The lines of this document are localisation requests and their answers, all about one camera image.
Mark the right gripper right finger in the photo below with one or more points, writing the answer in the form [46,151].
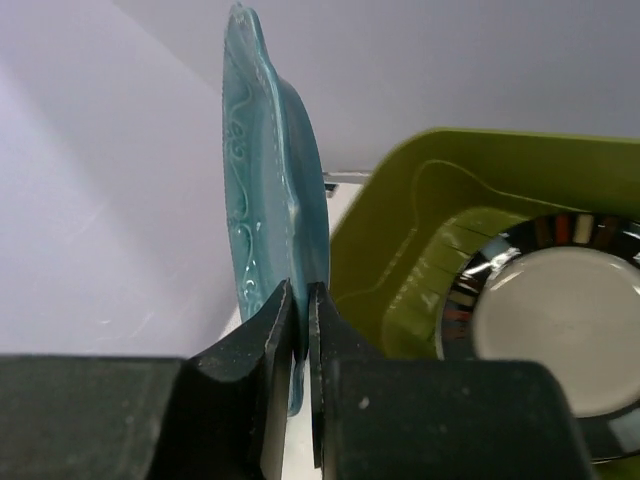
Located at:
[379,418]

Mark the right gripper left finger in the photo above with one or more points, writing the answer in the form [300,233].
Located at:
[221,414]

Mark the teal scalloped plate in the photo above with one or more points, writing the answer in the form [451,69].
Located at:
[276,206]

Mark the black rimmed beige plate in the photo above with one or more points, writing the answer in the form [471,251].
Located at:
[561,290]

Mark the olive green plastic bin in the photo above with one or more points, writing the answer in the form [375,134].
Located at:
[437,199]

